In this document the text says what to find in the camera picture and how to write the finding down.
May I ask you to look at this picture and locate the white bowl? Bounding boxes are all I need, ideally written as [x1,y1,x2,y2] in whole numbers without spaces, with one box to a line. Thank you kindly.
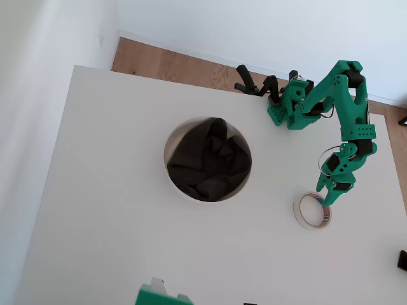
[163,116,253,203]

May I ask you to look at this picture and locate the white tesa tape roll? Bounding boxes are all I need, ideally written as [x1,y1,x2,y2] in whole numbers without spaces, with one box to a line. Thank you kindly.
[293,191,333,230]

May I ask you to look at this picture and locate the black bar clamp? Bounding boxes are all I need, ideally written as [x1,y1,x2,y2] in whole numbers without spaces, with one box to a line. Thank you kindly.
[234,65,287,107]

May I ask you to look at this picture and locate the black cloth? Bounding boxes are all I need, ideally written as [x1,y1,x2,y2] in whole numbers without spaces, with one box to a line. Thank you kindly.
[166,116,252,202]

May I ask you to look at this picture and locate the red white black servo cable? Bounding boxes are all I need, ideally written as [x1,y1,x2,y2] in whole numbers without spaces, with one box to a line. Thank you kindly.
[316,144,343,175]

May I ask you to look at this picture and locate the green printed holder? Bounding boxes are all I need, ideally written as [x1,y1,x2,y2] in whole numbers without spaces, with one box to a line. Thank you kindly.
[135,276,195,305]

